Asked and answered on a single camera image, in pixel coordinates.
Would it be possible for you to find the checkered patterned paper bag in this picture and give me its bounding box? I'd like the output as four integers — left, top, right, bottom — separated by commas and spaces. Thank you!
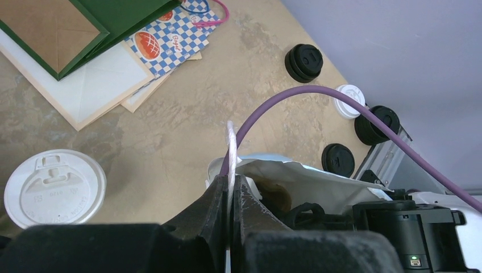
125, 1, 230, 79

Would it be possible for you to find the green paper bag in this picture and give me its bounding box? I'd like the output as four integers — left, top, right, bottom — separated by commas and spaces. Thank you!
1, 0, 180, 80

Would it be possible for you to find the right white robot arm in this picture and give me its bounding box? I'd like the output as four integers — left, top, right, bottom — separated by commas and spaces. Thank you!
280, 191, 481, 272

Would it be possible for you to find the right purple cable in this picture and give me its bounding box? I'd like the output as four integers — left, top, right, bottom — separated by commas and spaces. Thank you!
219, 85, 482, 214

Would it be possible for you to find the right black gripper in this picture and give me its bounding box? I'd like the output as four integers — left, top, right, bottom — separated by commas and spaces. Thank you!
280, 195, 467, 272

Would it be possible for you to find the light blue paper bag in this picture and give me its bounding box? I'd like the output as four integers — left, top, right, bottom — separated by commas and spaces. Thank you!
228, 153, 391, 214

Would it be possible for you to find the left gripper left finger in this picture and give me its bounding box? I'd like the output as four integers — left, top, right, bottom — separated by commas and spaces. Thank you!
1, 176, 228, 272

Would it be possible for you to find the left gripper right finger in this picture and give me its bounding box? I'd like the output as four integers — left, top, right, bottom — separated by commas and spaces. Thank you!
230, 176, 403, 272

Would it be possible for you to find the cream paper bag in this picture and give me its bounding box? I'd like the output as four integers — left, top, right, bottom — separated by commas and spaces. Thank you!
1, 31, 166, 131

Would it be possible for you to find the black cup lid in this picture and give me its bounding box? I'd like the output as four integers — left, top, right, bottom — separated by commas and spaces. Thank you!
284, 44, 323, 84
321, 143, 355, 178

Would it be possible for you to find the white cup lid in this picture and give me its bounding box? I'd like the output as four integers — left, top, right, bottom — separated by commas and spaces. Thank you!
334, 84, 367, 120
3, 149, 107, 229

